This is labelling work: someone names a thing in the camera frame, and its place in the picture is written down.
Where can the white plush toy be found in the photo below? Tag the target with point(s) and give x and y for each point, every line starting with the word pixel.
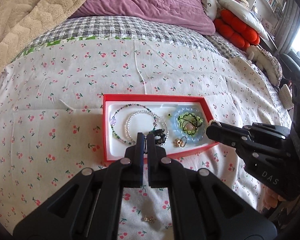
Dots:
pixel 266 63

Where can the white bookshelf with books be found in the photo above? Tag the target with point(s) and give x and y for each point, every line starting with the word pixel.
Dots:
pixel 269 12

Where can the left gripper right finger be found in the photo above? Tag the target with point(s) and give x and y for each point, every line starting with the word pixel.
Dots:
pixel 157 176

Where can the grey checked bed sheet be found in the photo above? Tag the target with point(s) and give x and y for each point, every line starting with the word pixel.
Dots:
pixel 127 27

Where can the dark armchair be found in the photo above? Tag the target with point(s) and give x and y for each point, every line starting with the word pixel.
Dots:
pixel 290 63

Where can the beige fleece blanket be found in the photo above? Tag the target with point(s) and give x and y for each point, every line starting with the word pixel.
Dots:
pixel 21 21

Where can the gold flower earring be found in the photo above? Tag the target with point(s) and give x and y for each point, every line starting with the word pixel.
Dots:
pixel 178 142

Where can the purple quilt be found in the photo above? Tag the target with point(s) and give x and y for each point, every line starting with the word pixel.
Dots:
pixel 184 13

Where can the person's right hand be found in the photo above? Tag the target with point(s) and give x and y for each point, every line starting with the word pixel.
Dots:
pixel 271 199

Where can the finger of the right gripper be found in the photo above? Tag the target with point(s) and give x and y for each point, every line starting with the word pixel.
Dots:
pixel 220 125
pixel 227 137

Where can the red plush cushion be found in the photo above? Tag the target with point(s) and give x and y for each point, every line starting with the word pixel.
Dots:
pixel 235 30

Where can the red jewelry box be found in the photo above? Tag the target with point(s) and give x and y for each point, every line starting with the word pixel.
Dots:
pixel 184 117

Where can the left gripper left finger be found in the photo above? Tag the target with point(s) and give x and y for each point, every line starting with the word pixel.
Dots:
pixel 132 173

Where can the small gold earring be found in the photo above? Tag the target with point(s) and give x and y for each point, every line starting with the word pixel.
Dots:
pixel 151 219

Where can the grey white pillow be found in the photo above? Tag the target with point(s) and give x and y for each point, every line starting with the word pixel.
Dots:
pixel 245 15

